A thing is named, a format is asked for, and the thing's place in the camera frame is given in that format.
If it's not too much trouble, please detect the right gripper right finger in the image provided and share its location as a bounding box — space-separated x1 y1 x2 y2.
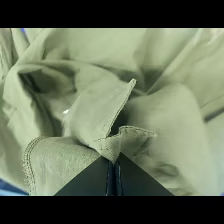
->
113 152 175 197

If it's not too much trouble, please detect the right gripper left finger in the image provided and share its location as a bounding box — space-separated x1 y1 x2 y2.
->
54 155 114 197

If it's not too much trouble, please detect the pale green shirt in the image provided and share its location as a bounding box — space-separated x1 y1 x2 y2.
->
0 27 224 197

